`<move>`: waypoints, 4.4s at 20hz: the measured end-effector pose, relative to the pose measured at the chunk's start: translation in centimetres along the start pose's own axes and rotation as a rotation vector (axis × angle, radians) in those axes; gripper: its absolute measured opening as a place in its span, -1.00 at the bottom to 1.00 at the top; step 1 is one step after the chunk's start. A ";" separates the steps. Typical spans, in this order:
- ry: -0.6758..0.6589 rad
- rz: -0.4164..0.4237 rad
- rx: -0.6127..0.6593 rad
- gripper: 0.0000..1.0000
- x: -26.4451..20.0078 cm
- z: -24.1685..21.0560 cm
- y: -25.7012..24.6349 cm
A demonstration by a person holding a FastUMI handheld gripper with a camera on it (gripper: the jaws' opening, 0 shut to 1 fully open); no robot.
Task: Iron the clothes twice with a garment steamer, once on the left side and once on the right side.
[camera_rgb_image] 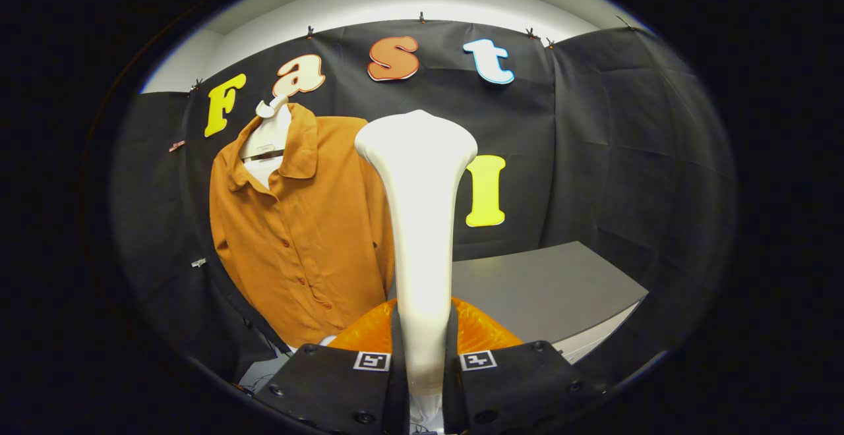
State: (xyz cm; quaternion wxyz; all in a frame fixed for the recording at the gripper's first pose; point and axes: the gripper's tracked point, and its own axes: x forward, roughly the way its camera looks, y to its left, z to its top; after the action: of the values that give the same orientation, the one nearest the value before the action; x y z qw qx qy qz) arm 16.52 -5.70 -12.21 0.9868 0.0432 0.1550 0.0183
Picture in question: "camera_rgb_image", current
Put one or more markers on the orange button-up shirt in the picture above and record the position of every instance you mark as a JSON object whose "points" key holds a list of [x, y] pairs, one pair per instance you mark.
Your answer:
{"points": [[316, 224]]}

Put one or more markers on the white garment steamer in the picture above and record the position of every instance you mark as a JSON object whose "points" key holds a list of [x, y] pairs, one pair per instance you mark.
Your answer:
{"points": [[422, 224]]}

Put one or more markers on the black backdrop cloth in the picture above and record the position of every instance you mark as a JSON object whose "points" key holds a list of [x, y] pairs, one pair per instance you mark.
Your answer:
{"points": [[626, 158]]}

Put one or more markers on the pink clip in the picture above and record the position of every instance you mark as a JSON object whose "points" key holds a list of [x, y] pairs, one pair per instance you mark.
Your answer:
{"points": [[176, 145]]}

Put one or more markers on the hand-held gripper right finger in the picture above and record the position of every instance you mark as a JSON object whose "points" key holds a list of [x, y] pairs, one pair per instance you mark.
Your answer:
{"points": [[521, 382]]}

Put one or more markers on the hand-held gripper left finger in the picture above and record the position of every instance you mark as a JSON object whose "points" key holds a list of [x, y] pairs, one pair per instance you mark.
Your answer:
{"points": [[330, 382]]}

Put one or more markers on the white mannequin torso stand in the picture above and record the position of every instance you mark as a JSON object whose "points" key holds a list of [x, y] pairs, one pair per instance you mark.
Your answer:
{"points": [[267, 138]]}

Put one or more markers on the grey cabinet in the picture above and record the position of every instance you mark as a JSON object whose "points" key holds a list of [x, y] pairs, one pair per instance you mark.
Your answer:
{"points": [[547, 290]]}

